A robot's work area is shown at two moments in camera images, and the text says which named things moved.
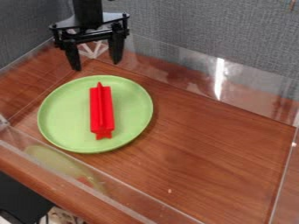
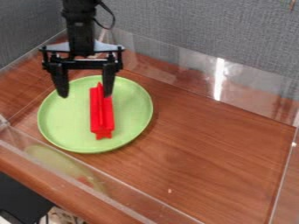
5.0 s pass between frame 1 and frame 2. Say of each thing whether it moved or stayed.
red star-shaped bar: stayed
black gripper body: moved
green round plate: stayed
